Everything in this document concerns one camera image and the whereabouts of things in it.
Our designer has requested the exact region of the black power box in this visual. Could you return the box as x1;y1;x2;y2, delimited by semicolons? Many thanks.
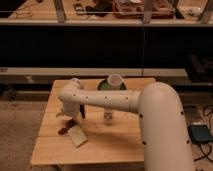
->
188;125;213;144

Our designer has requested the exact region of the black floor cable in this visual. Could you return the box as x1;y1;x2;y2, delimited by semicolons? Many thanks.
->
193;103;213;163

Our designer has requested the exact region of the wooden table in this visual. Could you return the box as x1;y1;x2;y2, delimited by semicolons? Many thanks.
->
30;77;158;166

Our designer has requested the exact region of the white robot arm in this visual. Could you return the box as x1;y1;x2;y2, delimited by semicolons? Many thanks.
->
58;78;195;171

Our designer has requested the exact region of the small clear bottle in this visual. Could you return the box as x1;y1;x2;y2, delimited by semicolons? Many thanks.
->
104;109;113;125

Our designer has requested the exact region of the background workbench shelf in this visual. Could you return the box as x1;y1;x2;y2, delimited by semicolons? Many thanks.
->
0;0;213;27

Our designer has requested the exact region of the black smartphone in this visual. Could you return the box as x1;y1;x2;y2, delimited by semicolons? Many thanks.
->
80;105;85;119

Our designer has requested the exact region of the green ceramic bowl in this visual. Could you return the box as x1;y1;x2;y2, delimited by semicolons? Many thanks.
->
97;79;126;90

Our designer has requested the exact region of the white plastic cup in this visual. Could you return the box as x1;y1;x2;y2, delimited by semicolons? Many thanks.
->
107;74;123;90

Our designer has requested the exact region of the red chili pepper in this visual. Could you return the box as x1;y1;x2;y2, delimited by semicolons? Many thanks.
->
58;119;77;135

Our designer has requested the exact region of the white rectangular sponge block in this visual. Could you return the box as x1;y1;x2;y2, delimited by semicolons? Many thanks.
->
68;125;88;147

